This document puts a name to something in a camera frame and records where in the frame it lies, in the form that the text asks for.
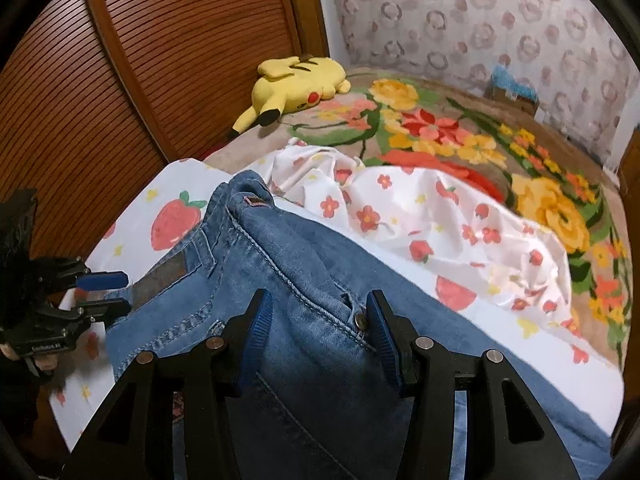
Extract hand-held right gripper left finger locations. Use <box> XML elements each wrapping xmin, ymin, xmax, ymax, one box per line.
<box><xmin>62</xmin><ymin>287</ymin><xmax>275</xmax><ymax>480</ymax></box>

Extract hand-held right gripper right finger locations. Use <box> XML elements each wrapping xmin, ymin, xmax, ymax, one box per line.
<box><xmin>365</xmin><ymin>290</ymin><xmax>583</xmax><ymax>480</ymax></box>

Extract beige floral blanket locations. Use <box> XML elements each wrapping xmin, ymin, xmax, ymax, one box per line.
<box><xmin>202</xmin><ymin>67</ymin><xmax>633</xmax><ymax>376</ymax></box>

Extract small blue brown object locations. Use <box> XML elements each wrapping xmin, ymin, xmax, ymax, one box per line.
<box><xmin>485</xmin><ymin>82</ymin><xmax>540</xmax><ymax>116</ymax></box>

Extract blue denim pants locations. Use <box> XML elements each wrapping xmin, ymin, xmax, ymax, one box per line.
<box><xmin>102</xmin><ymin>170</ymin><xmax>613</xmax><ymax>480</ymax></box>

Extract wooden cabinet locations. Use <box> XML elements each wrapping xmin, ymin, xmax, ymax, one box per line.
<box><xmin>617</xmin><ymin>157</ymin><xmax>640</xmax><ymax>198</ymax></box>

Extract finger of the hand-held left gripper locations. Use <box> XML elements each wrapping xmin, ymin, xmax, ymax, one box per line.
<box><xmin>75</xmin><ymin>271</ymin><xmax>130</xmax><ymax>292</ymax></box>
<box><xmin>75</xmin><ymin>297</ymin><xmax>132</xmax><ymax>323</ymax></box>

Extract white strawberry print sheet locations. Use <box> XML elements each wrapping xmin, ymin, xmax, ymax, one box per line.
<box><xmin>50</xmin><ymin>142</ymin><xmax>626</xmax><ymax>461</ymax></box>

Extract wooden louvered wardrobe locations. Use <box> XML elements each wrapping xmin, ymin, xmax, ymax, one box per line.
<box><xmin>0</xmin><ymin>0</ymin><xmax>331</xmax><ymax>281</ymax></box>

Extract circle patterned curtain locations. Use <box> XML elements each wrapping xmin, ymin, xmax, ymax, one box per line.
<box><xmin>312</xmin><ymin>0</ymin><xmax>640</xmax><ymax>171</ymax></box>

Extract yellow plush toy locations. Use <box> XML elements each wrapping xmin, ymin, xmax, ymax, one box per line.
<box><xmin>227</xmin><ymin>54</ymin><xmax>352</xmax><ymax>142</ymax></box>

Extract person's left hand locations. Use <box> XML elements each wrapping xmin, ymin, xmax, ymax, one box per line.
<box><xmin>0</xmin><ymin>342</ymin><xmax>58</xmax><ymax>376</ymax></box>

